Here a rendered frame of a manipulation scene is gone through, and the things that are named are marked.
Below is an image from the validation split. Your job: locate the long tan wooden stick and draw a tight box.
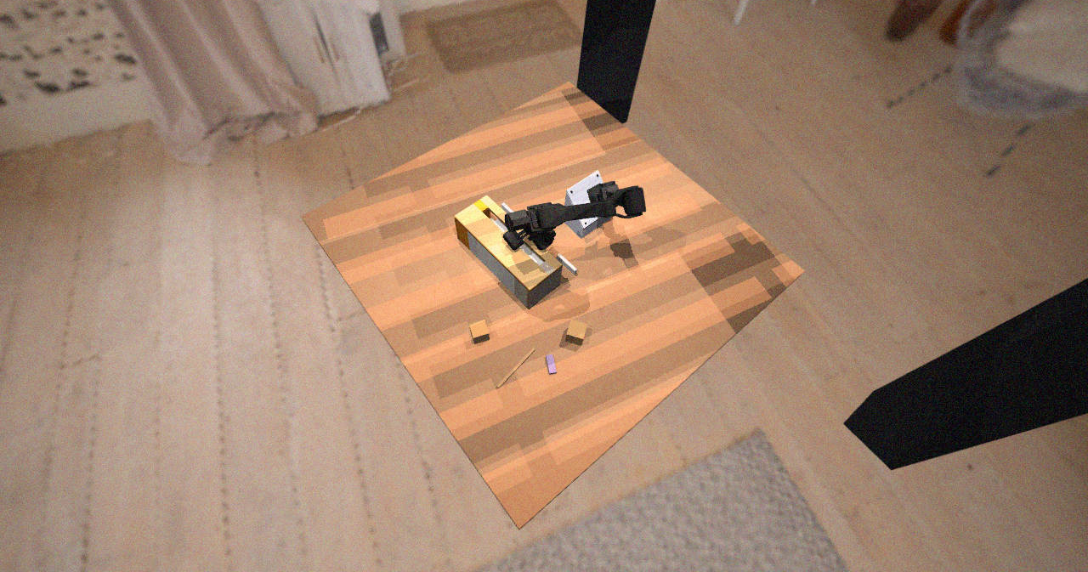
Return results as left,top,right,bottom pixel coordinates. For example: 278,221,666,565
497,348,535,388

